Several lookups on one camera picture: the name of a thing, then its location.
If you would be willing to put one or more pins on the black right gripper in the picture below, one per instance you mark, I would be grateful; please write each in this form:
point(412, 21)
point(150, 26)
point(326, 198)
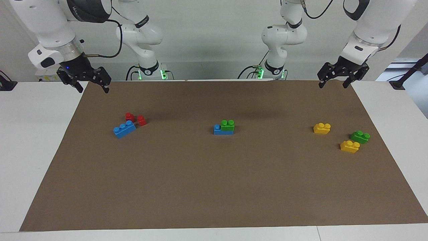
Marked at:
point(78, 68)

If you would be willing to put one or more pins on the white box with yellow label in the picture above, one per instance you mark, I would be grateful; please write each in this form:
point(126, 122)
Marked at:
point(46, 77)

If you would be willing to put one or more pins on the blue three-stud toy block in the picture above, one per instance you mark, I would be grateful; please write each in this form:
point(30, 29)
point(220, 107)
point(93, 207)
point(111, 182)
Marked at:
point(219, 131)
point(124, 130)

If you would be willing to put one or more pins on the brown table mat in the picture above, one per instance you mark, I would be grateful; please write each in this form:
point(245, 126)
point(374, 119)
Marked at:
point(217, 180)

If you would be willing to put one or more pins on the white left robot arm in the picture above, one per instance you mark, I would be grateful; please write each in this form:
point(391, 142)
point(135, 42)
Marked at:
point(371, 23)

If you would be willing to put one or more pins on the small red toy block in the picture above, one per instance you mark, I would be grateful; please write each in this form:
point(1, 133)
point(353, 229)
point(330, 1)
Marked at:
point(142, 121)
point(130, 117)

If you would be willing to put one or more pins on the black stand pole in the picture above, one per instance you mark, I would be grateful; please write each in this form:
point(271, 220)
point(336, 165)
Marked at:
point(413, 68)

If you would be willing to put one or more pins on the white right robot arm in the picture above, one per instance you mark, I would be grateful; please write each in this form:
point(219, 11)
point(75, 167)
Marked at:
point(50, 26)

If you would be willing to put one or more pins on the yellow two-stud toy block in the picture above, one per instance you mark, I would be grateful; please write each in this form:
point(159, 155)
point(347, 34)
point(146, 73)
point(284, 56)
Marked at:
point(322, 129)
point(349, 147)

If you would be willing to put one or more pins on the green two-stud toy block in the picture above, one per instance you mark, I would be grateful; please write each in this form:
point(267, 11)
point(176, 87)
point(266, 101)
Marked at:
point(228, 126)
point(359, 137)

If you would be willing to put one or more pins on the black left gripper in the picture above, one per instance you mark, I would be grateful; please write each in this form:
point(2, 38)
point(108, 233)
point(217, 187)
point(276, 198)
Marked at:
point(347, 65)

